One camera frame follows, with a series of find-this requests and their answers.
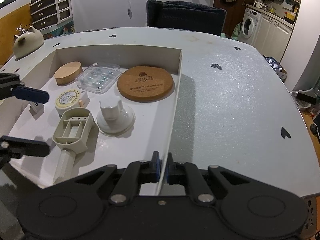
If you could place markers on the white suction cup knob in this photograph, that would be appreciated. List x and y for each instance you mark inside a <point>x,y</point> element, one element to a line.
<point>113,116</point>

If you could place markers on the white block with wooden peg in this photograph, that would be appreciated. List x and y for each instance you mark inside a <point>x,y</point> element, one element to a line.
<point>84,97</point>

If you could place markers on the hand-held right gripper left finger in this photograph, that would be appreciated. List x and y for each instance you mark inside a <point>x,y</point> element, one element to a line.
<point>157,166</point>

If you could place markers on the white lower kitchen cabinets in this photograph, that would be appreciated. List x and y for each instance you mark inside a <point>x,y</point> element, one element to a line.
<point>275,35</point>

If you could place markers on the blue printed box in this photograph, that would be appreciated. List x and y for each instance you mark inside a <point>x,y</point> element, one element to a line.
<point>275,66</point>

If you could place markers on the white washing machine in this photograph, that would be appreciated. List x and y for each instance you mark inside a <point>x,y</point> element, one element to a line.
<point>250,23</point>

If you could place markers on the white shallow cardboard box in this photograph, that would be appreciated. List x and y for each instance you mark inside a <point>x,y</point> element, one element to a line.
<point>105,151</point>

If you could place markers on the round white case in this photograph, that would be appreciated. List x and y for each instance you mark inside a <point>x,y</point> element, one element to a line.
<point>67,100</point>

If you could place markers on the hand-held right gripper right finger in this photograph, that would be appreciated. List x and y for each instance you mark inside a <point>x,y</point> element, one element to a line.
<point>172,171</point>

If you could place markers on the dark power strip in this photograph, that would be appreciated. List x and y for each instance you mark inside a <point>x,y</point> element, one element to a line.
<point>310,217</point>

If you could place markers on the thick round cork lid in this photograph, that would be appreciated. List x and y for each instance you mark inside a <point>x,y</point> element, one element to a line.
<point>68,73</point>

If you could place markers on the white kettle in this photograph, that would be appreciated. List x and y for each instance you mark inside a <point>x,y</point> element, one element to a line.
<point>259,4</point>

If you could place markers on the small metal figurine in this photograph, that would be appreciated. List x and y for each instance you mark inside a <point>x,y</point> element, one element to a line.
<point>21,29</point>

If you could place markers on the clear plastic case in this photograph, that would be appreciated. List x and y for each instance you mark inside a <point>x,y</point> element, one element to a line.
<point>98,78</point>

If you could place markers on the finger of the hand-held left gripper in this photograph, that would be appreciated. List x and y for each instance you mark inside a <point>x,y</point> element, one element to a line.
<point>32,95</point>
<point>25,148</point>

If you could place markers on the white drawer cabinet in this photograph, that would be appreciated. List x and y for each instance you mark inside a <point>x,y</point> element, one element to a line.
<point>51,8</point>

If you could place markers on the round cork coaster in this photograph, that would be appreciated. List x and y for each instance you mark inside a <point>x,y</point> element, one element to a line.
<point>145,83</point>

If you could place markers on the small green bag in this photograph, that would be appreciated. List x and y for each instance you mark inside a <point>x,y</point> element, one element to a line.
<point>236,31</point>

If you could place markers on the dark blue chair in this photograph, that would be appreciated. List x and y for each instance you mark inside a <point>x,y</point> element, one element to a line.
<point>185,16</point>

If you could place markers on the white charger plug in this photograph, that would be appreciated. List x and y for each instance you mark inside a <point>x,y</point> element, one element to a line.
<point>35,108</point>

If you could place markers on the cat-shaped ceramic pot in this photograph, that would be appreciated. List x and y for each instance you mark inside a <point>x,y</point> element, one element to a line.
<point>26,43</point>

